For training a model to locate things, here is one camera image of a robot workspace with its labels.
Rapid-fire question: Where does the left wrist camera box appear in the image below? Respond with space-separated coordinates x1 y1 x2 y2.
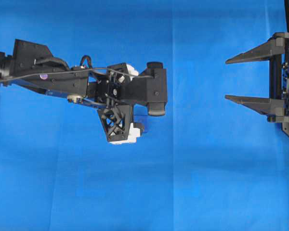
119 62 168 116

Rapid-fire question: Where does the blue block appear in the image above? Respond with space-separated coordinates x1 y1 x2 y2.
133 115 149 135

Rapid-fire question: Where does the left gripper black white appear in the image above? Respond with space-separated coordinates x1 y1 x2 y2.
86 63 144 145

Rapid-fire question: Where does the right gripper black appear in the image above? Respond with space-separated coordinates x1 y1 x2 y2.
225 33 289 122

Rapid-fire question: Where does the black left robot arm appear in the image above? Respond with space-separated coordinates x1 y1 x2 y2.
0 39 144 144

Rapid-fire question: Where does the blue table cloth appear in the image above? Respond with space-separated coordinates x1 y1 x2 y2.
0 0 289 231

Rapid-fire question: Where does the black camera cable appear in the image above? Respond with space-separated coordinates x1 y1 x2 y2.
0 55 155 85

